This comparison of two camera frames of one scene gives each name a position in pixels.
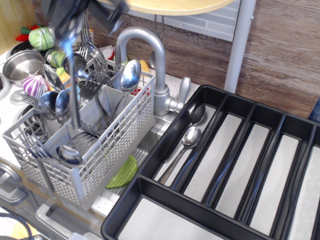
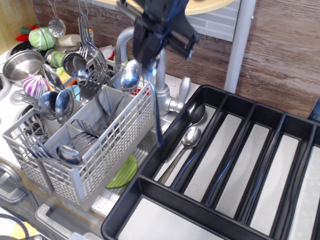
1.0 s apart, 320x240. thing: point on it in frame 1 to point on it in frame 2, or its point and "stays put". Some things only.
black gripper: [67, 27] to [160, 24]
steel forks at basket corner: [37, 149] stays put
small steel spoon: [77, 121] to [153, 76]
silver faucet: [163, 102] stays put
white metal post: [246, 14] stays put
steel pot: [19, 65] stays put
